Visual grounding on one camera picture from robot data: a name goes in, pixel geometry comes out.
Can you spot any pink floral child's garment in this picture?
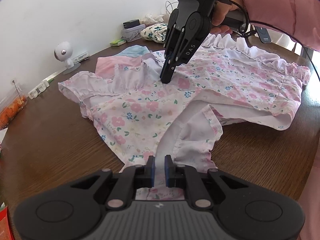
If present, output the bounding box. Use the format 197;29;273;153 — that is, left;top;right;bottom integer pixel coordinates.
59;35;310;200

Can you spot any pink jacket sleeve forearm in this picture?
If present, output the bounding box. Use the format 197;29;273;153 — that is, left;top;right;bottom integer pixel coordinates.
243;0;319;51

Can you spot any person's right hand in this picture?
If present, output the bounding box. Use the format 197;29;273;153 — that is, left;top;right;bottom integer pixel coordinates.
210;0;244;35

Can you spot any folded cream teal-flower garment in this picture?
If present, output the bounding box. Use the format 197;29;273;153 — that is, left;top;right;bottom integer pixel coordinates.
140;23;168;43

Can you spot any crumpled white tissue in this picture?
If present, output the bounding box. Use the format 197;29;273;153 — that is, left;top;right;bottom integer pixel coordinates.
140;14;165;26

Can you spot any grey metal tin box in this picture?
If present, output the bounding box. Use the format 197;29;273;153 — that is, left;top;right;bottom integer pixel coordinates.
121;24;145;42

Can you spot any black charger block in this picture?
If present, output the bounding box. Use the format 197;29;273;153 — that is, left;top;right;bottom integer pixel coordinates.
123;19;140;29

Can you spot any green tissue pack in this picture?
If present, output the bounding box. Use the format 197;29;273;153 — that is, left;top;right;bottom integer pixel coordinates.
110;38;127;47

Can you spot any phone on stand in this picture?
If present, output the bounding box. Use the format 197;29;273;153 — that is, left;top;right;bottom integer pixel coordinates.
254;26;272;44

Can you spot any pink and blue mesh garment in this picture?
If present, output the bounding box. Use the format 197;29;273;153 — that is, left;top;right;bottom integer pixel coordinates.
95;45;150;79

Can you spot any red paper bag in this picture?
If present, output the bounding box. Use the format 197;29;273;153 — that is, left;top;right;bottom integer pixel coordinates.
0;203;14;240

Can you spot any clear box of oranges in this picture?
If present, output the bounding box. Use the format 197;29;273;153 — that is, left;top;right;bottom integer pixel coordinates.
0;80;28;130

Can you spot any white charger adapter with cable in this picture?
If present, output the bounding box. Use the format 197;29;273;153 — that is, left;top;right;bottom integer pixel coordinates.
165;1;178;15

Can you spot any white robot-shaped camera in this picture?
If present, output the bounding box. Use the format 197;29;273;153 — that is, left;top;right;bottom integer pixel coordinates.
54;41;81;75

